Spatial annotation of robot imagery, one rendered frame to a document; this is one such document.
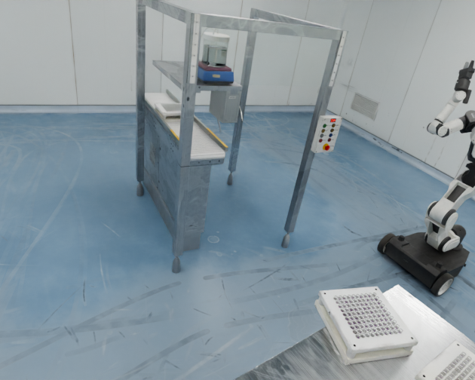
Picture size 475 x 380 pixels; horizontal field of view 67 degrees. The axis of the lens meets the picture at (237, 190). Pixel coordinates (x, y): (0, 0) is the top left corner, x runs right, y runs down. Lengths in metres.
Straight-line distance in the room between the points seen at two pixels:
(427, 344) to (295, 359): 0.50
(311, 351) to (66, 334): 1.55
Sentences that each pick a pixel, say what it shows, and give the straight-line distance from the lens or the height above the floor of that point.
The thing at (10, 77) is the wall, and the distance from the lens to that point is 5.57.
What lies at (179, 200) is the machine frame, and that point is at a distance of 2.30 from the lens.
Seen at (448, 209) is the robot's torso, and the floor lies 0.65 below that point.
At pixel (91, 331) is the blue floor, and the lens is 2.40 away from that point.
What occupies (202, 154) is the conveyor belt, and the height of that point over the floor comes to 0.90.
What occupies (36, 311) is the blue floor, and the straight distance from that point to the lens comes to 2.58.
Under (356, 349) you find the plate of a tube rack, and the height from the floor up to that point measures 0.96.
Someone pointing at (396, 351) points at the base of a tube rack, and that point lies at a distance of 1.37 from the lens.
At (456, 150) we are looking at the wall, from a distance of 5.41.
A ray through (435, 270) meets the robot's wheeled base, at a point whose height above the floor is 0.20.
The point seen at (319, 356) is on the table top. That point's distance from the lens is 1.27.
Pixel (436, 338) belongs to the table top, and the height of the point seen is 0.89.
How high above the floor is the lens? 1.86
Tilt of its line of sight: 29 degrees down
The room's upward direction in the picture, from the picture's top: 9 degrees clockwise
